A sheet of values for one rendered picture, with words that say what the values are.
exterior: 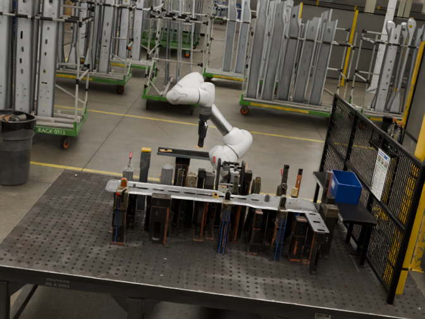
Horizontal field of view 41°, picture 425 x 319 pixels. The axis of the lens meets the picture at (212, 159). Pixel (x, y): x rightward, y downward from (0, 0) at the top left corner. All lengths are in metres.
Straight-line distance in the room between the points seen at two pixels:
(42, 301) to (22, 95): 4.03
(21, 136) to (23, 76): 1.83
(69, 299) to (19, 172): 2.24
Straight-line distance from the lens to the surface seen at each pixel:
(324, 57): 10.87
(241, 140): 4.43
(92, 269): 3.33
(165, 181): 3.80
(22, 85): 7.82
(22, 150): 6.18
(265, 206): 3.66
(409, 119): 6.37
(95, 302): 4.33
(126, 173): 3.80
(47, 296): 4.40
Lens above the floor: 2.35
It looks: 18 degrees down
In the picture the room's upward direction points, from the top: 8 degrees clockwise
